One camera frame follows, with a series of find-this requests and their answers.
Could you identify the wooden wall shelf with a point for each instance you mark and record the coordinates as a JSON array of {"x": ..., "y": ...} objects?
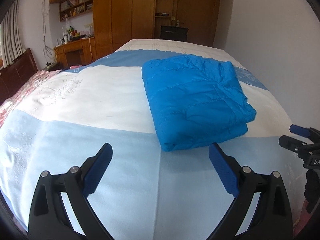
[{"x": 73, "y": 8}]

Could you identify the wooden wardrobe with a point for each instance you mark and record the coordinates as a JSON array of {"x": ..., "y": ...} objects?
[{"x": 115, "y": 22}]

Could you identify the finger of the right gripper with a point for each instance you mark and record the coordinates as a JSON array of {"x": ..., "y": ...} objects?
[
  {"x": 301, "y": 131},
  {"x": 292, "y": 144}
]

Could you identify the blue puffer jacket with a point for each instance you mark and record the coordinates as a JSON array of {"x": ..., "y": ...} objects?
[{"x": 195, "y": 101}]

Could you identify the pink floral quilt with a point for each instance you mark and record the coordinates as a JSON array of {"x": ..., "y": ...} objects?
[{"x": 25, "y": 89}]

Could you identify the wooden desk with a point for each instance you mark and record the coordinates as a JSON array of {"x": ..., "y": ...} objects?
[{"x": 81, "y": 52}]

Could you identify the black chair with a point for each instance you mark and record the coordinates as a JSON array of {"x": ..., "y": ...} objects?
[{"x": 173, "y": 33}]

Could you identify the dark wooden headboard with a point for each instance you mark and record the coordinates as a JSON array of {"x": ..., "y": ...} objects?
[{"x": 16, "y": 75}]

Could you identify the wooden door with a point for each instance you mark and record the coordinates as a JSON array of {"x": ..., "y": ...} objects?
[{"x": 200, "y": 18}]

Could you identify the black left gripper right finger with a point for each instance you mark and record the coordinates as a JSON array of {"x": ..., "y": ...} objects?
[{"x": 272, "y": 218}]

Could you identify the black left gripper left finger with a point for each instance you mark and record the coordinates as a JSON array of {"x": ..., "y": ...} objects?
[{"x": 48, "y": 218}]

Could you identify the white curtain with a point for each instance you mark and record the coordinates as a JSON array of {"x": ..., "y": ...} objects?
[{"x": 11, "y": 45}]

